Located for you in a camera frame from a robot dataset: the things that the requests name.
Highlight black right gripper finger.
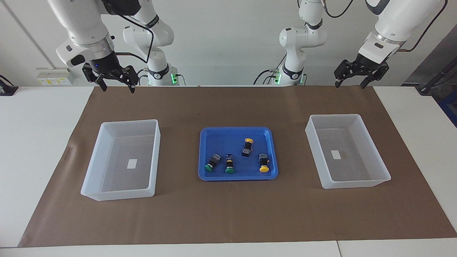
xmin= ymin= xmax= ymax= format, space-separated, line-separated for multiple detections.
xmin=120 ymin=66 xmax=139 ymax=94
xmin=82 ymin=64 xmax=107 ymax=91

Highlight black desk device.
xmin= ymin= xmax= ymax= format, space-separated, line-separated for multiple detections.
xmin=0 ymin=74 xmax=19 ymax=96

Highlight blue plastic tray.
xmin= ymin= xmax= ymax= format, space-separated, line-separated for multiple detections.
xmin=198 ymin=127 xmax=279 ymax=181

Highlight black stand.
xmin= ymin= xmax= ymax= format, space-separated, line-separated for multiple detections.
xmin=416 ymin=59 xmax=457 ymax=95

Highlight yellow push button switch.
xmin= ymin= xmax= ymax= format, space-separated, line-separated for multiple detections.
xmin=258 ymin=153 xmax=270 ymax=173
xmin=241 ymin=138 xmax=254 ymax=158

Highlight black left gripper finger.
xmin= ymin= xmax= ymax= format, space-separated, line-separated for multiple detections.
xmin=360 ymin=64 xmax=390 ymax=90
xmin=334 ymin=60 xmax=357 ymax=88

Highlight translucent white plastic box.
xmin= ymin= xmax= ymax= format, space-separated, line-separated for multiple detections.
xmin=305 ymin=114 xmax=392 ymax=190
xmin=80 ymin=119 xmax=161 ymax=201

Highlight green push button switch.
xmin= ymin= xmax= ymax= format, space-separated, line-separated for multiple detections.
xmin=225 ymin=153 xmax=236 ymax=175
xmin=204 ymin=153 xmax=222 ymax=173

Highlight white wall socket strip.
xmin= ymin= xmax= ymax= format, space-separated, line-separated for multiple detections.
xmin=36 ymin=68 xmax=76 ymax=86

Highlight black base cables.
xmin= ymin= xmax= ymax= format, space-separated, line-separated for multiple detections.
xmin=253 ymin=54 xmax=288 ymax=85

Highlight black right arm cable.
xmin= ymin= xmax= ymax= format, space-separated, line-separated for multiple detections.
xmin=114 ymin=12 xmax=155 ymax=65

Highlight blue crate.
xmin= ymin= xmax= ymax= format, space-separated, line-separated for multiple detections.
xmin=438 ymin=91 xmax=457 ymax=127

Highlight brown table mat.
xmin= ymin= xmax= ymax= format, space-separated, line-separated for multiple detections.
xmin=18 ymin=86 xmax=457 ymax=248

